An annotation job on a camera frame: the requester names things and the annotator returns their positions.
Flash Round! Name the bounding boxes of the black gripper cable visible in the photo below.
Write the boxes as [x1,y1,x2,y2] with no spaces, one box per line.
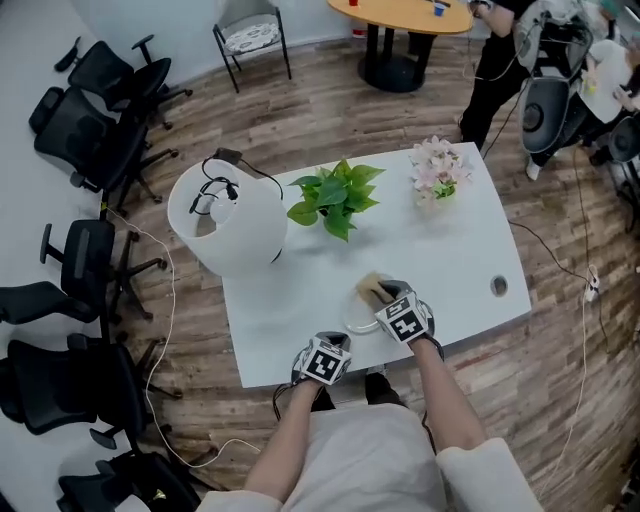
[271,381,302,422]
[421,334,447,451]

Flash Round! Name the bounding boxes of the person's black trousers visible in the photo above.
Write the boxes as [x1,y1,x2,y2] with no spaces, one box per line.
[308,371,407,412]

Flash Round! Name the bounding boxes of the grey backpack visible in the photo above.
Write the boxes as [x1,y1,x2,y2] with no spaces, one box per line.
[606,114,640,164]
[513,0,597,157]

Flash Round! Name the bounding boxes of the white plate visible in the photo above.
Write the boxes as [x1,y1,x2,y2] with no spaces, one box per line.
[340,286,384,336]

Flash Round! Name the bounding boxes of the pink flower potted plant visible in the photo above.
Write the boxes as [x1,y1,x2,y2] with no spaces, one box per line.
[408,134,474,212]

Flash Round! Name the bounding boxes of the round wooden table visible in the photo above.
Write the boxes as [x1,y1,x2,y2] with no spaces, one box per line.
[326,0,474,94]

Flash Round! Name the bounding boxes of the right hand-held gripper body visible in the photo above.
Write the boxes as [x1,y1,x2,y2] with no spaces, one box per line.
[373,292,437,347]

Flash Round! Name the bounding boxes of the white table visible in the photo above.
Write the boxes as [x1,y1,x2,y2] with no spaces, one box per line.
[219,141,533,390]

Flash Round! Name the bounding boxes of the yellow sponge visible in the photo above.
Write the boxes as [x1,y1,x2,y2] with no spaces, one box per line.
[355,270,394,304]

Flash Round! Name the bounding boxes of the person's right forearm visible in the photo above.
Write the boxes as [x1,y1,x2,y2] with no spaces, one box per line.
[411,334,490,455]

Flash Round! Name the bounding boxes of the black office chair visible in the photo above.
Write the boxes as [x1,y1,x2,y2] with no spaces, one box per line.
[28,86,180,205]
[0,333,185,451]
[53,34,195,132]
[38,218,170,327]
[56,447,221,512]
[0,280,100,326]

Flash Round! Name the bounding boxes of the black lamp cable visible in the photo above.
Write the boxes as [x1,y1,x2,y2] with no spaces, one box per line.
[188,155,285,216]

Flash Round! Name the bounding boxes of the grey chair patterned cushion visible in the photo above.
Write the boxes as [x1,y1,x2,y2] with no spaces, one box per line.
[211,0,294,95]

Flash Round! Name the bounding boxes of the black floor cable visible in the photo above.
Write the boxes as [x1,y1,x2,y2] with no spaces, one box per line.
[506,218,612,352]

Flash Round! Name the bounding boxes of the person's white shirt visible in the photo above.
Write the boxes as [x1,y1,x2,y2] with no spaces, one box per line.
[193,401,545,512]

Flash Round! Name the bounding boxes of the green leafy potted plant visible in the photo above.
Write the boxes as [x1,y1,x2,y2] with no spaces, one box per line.
[285,158,388,244]

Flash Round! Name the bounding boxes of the white shade table lamp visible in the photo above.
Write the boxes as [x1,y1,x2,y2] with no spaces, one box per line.
[166,159,289,279]

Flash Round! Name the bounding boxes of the white power strip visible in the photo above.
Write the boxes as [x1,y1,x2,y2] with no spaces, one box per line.
[583,264,602,304]

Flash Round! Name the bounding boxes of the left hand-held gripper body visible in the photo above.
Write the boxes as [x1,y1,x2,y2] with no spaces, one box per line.
[288,336,353,387]

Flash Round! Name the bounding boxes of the person's left forearm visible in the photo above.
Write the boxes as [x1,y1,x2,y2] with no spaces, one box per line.
[243,380,327,502]

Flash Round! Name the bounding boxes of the white floor cable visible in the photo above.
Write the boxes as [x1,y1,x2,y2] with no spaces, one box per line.
[101,203,262,470]
[519,293,600,502]

